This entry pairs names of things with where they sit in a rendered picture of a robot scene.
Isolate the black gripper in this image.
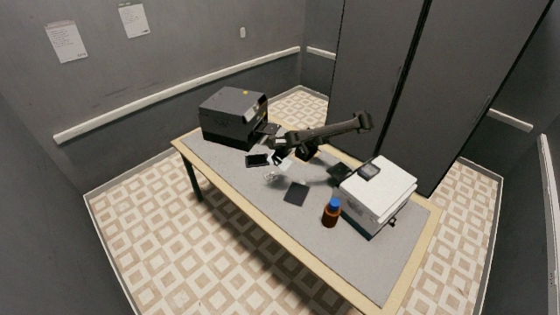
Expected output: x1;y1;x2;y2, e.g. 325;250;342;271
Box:
271;147;292;166

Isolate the brown bottle with blue cap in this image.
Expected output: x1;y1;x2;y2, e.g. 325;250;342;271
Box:
321;198;341;228

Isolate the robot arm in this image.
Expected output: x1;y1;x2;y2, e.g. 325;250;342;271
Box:
266;110;375;154

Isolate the white multi-well plate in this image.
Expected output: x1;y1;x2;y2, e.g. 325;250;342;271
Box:
267;152;292;172

